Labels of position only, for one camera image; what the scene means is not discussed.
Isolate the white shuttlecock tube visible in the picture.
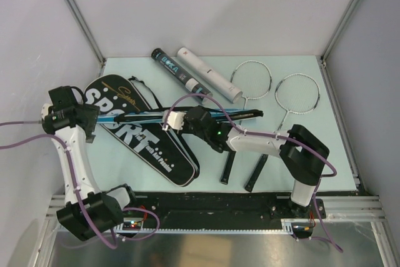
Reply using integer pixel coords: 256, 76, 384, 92
177, 47, 243, 103

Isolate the blue racket bag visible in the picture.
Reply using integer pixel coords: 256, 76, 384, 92
97, 108, 264, 124

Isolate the black shuttlecock tube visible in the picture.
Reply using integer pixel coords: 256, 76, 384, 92
151, 48, 213, 97

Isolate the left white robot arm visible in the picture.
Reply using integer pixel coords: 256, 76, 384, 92
41, 86, 139, 241

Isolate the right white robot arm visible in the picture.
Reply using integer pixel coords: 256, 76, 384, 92
174, 106, 330, 218

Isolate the black racket bag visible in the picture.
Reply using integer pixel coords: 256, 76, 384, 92
84, 74, 200, 187

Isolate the white racket left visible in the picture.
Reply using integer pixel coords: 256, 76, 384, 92
219, 60, 273, 185

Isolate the white black racket right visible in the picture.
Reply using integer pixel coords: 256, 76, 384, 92
243, 73, 322, 193

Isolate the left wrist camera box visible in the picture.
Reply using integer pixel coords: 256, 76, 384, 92
40, 103, 53, 127

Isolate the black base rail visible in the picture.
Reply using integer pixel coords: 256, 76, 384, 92
133, 191, 326, 228

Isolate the left aluminium frame post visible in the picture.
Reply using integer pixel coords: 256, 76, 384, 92
64, 0, 106, 65

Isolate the aluminium frame post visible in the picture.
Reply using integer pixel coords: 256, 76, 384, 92
64, 0, 106, 65
320, 0, 362, 67

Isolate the grey cable duct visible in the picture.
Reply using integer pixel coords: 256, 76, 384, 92
114, 221, 293, 235

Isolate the right aluminium frame post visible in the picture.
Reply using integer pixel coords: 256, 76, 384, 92
320, 0, 362, 67

